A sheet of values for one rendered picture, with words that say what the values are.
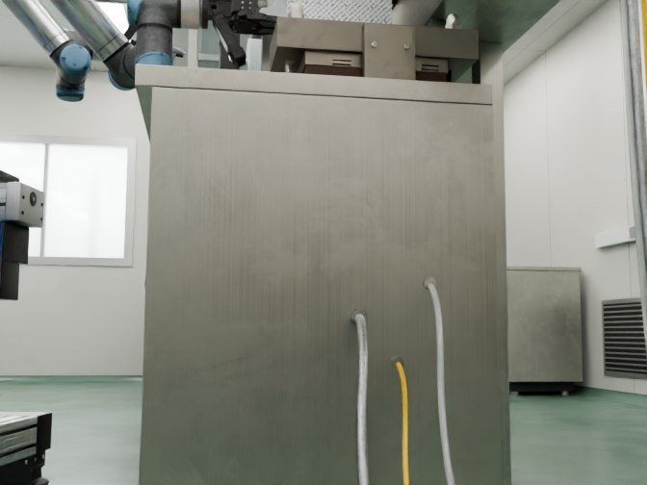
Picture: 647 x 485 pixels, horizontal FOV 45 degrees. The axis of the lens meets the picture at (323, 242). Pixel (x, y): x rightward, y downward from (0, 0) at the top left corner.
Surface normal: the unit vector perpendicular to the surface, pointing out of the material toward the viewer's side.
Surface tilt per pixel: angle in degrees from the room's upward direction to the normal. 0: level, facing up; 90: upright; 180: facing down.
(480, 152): 90
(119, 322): 90
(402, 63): 90
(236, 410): 90
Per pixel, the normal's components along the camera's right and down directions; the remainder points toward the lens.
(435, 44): 0.16, -0.11
